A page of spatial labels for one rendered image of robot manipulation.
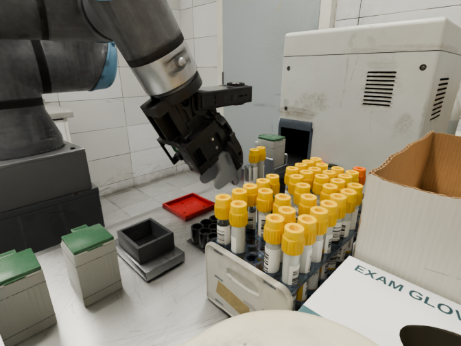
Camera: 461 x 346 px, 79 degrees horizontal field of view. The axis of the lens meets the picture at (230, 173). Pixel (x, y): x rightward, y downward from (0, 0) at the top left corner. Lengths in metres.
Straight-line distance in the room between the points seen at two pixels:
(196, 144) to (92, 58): 0.34
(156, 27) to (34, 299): 0.29
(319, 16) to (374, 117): 1.56
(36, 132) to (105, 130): 2.13
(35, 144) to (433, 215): 0.60
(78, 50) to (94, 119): 2.08
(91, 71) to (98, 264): 0.43
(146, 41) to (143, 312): 0.28
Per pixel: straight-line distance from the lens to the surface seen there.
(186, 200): 0.52
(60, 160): 0.61
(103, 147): 2.77
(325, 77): 0.59
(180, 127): 0.38
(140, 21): 0.34
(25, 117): 0.63
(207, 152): 0.40
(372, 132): 0.56
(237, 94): 0.43
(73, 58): 0.64
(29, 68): 0.63
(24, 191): 0.61
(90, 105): 2.68
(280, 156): 0.55
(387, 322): 0.24
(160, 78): 0.35
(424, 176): 0.49
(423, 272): 0.27
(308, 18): 2.10
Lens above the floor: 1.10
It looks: 20 degrees down
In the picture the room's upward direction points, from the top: straight up
